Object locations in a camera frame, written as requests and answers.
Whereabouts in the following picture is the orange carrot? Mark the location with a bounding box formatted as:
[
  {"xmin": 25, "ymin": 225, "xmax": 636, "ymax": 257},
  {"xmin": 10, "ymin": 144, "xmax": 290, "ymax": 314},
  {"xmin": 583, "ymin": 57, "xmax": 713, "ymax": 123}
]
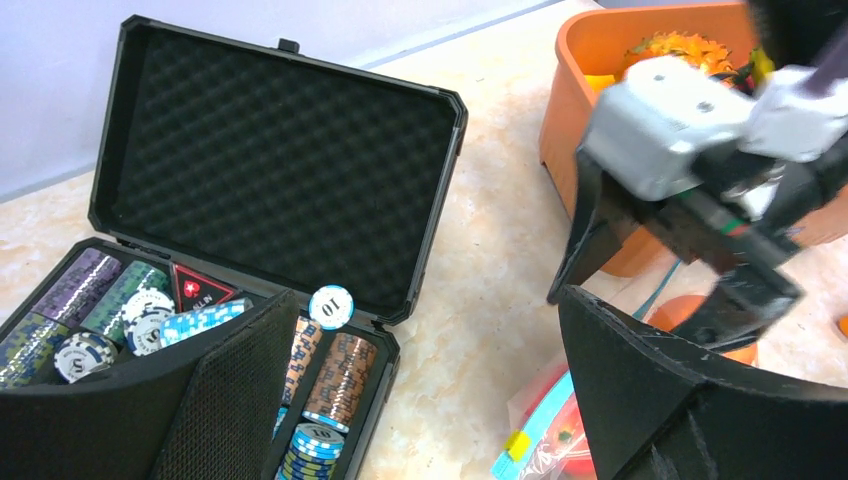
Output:
[{"xmin": 836, "ymin": 316, "xmax": 848, "ymax": 338}]

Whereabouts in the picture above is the orange plastic basket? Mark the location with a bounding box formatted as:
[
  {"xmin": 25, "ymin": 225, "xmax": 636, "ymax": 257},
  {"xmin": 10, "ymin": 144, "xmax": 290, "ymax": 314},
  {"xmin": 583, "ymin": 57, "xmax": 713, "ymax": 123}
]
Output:
[{"xmin": 537, "ymin": 1, "xmax": 848, "ymax": 280}]

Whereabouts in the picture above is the black poker chip case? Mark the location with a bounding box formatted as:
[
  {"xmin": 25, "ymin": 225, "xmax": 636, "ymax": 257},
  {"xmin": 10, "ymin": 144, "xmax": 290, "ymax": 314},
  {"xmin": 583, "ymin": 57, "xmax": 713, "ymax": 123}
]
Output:
[{"xmin": 1, "ymin": 15, "xmax": 468, "ymax": 479}]

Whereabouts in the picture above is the orange pineapple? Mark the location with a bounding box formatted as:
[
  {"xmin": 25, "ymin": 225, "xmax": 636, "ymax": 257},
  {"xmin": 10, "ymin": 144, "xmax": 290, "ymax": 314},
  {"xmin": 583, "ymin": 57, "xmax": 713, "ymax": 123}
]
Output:
[{"xmin": 615, "ymin": 31, "xmax": 736, "ymax": 83}]

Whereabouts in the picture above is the white blue poker chip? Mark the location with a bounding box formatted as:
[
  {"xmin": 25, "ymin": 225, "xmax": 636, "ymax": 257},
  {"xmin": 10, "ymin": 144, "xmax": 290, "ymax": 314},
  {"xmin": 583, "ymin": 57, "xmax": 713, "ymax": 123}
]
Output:
[{"xmin": 308, "ymin": 284, "xmax": 355, "ymax": 330}]

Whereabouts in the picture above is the clear zip top bag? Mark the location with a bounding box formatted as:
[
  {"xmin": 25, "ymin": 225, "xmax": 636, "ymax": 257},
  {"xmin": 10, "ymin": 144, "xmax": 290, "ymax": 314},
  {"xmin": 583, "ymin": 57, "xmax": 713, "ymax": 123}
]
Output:
[{"xmin": 490, "ymin": 261, "xmax": 680, "ymax": 479}]

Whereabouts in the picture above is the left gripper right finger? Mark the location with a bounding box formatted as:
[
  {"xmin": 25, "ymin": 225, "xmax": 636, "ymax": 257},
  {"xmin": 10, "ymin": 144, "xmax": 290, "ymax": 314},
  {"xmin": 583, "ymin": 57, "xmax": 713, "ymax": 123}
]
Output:
[{"xmin": 558, "ymin": 286, "xmax": 847, "ymax": 479}]

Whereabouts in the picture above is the yellow zipper slider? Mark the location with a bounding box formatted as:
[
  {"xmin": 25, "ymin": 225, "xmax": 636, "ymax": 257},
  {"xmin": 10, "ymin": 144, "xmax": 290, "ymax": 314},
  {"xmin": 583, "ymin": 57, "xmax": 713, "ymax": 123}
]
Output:
[{"xmin": 504, "ymin": 430, "xmax": 533, "ymax": 462}]

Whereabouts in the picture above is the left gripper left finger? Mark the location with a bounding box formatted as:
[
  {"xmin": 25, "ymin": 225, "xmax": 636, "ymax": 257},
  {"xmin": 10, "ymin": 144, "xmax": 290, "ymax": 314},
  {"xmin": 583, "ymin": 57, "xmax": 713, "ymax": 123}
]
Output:
[{"xmin": 1, "ymin": 291, "xmax": 299, "ymax": 479}]

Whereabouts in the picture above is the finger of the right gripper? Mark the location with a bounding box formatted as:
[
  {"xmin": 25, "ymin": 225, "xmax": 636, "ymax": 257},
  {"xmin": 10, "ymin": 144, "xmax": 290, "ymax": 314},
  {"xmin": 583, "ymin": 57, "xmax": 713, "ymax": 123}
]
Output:
[
  {"xmin": 547, "ymin": 148, "xmax": 646, "ymax": 305},
  {"xmin": 671, "ymin": 264, "xmax": 802, "ymax": 352}
]

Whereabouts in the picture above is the orange tangerine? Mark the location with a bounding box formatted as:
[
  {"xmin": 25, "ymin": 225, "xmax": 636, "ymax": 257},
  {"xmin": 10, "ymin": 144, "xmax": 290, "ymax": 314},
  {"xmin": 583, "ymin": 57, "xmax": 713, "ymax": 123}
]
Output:
[{"xmin": 647, "ymin": 294, "xmax": 758, "ymax": 367}]

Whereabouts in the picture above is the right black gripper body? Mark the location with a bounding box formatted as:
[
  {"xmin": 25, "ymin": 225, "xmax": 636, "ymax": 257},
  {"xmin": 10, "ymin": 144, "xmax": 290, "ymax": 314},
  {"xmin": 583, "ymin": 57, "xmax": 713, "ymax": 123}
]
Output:
[{"xmin": 635, "ymin": 137, "xmax": 847, "ymax": 272}]

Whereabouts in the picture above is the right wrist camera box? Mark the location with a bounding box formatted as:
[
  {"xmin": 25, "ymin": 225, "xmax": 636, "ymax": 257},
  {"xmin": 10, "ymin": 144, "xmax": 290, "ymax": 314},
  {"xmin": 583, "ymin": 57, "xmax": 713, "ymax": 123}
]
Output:
[{"xmin": 578, "ymin": 56, "xmax": 754, "ymax": 201}]

